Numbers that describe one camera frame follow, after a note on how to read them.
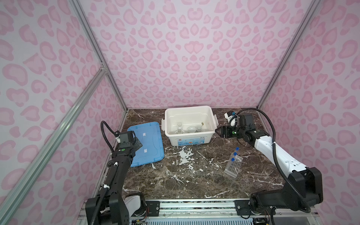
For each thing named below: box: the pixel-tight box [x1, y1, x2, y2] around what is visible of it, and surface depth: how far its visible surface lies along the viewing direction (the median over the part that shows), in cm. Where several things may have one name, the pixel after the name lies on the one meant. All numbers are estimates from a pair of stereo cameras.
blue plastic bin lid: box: [127, 121, 165, 168], surface depth 100 cm
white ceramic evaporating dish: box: [187, 126, 197, 134], surface depth 106 cm
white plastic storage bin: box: [161, 105, 219, 147], surface depth 100 cm
